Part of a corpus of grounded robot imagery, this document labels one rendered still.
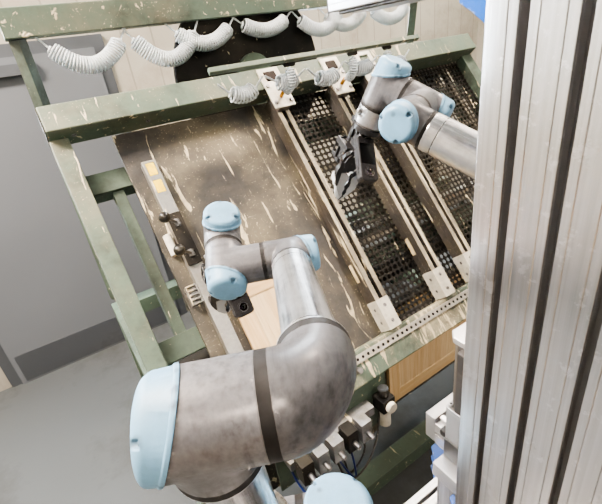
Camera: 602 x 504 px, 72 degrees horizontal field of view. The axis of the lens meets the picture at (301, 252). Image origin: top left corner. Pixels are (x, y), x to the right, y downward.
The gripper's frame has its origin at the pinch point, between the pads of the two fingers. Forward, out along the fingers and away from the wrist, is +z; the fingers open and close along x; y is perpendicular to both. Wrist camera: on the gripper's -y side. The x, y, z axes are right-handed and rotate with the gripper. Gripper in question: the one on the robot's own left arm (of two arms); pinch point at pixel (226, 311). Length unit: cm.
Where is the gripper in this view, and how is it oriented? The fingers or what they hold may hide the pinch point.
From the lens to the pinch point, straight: 110.4
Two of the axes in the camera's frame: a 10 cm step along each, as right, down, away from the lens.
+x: -8.4, 3.3, -4.2
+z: -1.3, 6.3, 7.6
